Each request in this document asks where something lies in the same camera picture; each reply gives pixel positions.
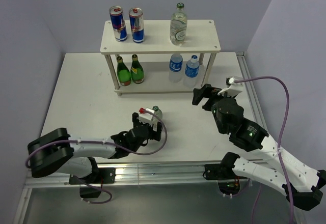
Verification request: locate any clear glass bottle green cap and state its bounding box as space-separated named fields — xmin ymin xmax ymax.
xmin=152 ymin=105 xmax=163 ymax=122

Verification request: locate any blue label water bottle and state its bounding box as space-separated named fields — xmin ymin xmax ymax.
xmin=169 ymin=53 xmax=183 ymax=83
xmin=183 ymin=55 xmax=200 ymax=88

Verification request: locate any red bull can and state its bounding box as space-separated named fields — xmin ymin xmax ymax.
xmin=129 ymin=8 xmax=144 ymax=43
xmin=109 ymin=6 xmax=127 ymax=41

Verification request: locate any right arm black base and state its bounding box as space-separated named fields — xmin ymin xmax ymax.
xmin=202 ymin=152 xmax=252 ymax=199

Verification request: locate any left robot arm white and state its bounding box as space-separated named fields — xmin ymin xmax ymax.
xmin=25 ymin=108 xmax=168 ymax=183

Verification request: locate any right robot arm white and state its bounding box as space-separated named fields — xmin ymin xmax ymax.
xmin=192 ymin=84 xmax=325 ymax=211

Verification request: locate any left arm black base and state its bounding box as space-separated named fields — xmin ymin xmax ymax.
xmin=68 ymin=167 xmax=116 ymax=205

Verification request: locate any white two-tier shelf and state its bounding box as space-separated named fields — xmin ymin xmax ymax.
xmin=100 ymin=20 xmax=221 ymax=96

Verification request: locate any green glass bottle right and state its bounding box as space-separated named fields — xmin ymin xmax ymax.
xmin=130 ymin=54 xmax=145 ymax=84

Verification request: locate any green glass bottle left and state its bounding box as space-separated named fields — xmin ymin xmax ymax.
xmin=117 ymin=56 xmax=131 ymax=86

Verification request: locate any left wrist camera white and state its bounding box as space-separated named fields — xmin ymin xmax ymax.
xmin=139 ymin=108 xmax=156 ymax=124

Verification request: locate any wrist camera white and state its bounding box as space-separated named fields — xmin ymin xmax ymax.
xmin=139 ymin=108 xmax=156 ymax=124
xmin=218 ymin=76 xmax=244 ymax=98

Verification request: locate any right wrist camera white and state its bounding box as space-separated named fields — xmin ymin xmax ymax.
xmin=218 ymin=76 xmax=244 ymax=98

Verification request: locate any aluminium rail frame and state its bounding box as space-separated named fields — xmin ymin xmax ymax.
xmin=20 ymin=53 xmax=256 ymax=223

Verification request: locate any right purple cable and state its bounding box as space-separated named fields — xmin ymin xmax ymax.
xmin=233 ymin=75 xmax=296 ymax=224

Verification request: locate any purple cable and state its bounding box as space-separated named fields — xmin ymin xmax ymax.
xmin=233 ymin=75 xmax=296 ymax=224
xmin=24 ymin=110 xmax=169 ymax=206

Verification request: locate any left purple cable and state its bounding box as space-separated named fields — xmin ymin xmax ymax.
xmin=24 ymin=110 xmax=169 ymax=206

